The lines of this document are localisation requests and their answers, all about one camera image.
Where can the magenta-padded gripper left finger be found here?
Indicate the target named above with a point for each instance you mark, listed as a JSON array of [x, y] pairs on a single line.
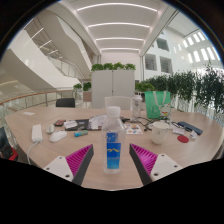
[[58, 165]]

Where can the red and black phone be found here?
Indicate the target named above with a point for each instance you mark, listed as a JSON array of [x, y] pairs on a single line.
[[59, 122]]

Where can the black notebook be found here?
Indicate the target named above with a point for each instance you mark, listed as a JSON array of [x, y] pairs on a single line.
[[81, 124]]

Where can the clear shaker bottle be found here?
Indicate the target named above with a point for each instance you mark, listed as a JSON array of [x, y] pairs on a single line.
[[136, 108]]

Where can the small white paper note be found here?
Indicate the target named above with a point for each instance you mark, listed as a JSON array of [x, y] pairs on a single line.
[[29, 113]]

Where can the colourful sticker sheet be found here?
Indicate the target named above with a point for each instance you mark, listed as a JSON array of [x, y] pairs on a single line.
[[133, 129]]

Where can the white cabinet with plants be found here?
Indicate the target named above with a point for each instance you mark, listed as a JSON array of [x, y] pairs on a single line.
[[113, 86]]

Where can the red and black chair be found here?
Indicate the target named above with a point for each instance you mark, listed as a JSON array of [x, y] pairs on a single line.
[[6, 151]]

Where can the small white device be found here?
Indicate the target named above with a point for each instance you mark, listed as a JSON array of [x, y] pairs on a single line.
[[50, 129]]

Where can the clear water bottle blue label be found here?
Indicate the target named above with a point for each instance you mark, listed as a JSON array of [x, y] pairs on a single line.
[[113, 146]]

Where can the ceiling light strips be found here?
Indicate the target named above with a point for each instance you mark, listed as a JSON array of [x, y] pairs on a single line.
[[118, 24]]

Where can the teal marker pen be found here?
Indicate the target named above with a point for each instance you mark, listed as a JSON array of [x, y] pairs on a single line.
[[81, 133]]

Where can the row of potted trees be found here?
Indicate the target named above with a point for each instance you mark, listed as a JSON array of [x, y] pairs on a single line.
[[200, 88]]

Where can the brown planter with plants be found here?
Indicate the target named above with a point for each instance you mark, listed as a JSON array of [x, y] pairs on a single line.
[[87, 96]]

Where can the white flat packet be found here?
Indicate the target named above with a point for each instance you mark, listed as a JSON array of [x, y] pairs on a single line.
[[70, 124]]

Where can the small black box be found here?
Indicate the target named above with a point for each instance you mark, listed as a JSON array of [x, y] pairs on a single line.
[[124, 119]]

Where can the white computer mouse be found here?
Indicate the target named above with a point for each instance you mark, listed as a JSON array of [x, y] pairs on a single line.
[[58, 136]]

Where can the flat round red coaster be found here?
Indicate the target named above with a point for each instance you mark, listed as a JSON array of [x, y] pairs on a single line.
[[183, 139]]

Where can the white mug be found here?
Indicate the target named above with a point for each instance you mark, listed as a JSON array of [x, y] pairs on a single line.
[[159, 134]]

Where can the dark planter with plants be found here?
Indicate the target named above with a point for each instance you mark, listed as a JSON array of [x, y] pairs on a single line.
[[144, 86]]

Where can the green tote bag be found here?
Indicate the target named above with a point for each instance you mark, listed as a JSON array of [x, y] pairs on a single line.
[[157, 105]]

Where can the small white box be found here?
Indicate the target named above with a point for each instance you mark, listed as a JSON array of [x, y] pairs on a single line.
[[193, 134]]

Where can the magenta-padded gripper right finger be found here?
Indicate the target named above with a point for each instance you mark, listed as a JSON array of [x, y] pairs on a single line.
[[163, 165]]

